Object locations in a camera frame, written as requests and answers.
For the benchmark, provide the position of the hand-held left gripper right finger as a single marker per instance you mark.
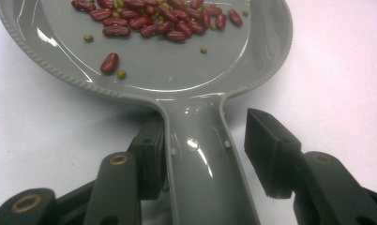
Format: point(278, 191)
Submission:
point(272, 156)

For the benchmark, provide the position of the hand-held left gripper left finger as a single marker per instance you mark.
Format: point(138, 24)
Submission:
point(150, 162)

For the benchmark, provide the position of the grey dustpan with orange edge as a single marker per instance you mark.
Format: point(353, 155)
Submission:
point(193, 175)

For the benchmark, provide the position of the group of small green beans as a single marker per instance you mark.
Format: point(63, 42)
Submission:
point(88, 38)

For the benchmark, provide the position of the group of red kidney beans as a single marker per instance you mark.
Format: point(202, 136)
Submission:
point(139, 22)

